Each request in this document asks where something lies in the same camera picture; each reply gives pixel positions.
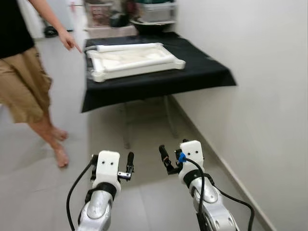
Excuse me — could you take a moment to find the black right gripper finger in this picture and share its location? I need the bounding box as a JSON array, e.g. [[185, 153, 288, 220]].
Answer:
[[159, 145, 176, 175]]

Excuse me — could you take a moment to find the white plastic children table top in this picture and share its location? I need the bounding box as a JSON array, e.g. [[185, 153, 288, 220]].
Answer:
[[86, 44, 186, 83]]

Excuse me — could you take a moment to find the person bare hand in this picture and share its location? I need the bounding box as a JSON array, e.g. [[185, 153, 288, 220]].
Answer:
[[59, 30, 83, 53]]

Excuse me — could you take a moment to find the black tablecloth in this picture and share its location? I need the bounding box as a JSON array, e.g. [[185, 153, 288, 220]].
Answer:
[[81, 33, 237, 113]]

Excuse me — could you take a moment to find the black wok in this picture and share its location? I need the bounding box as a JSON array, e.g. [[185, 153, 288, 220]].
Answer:
[[131, 19, 176, 35]]

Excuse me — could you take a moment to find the patterned beige cloth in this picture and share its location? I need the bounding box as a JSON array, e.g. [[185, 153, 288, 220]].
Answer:
[[86, 25, 138, 39]]

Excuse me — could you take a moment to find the person in khaki shorts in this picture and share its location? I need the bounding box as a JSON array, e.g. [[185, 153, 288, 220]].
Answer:
[[0, 0, 70, 169]]

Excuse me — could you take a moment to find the black plastic bag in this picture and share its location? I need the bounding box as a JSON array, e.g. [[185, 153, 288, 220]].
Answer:
[[110, 12, 129, 28]]

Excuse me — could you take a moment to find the box with red print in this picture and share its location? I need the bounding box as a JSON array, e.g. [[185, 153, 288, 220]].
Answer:
[[86, 2, 114, 27]]

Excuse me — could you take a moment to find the black round floor object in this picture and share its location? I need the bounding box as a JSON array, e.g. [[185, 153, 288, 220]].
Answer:
[[43, 26, 59, 38]]

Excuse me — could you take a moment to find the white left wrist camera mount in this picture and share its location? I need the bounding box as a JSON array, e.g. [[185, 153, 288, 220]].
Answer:
[[92, 151, 121, 193]]

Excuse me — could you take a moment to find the black cable with blue plug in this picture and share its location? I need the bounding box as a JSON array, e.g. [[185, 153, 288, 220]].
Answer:
[[179, 153, 255, 231]]

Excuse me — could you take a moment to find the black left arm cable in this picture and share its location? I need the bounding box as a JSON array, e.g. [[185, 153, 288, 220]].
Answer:
[[66, 161, 97, 229]]

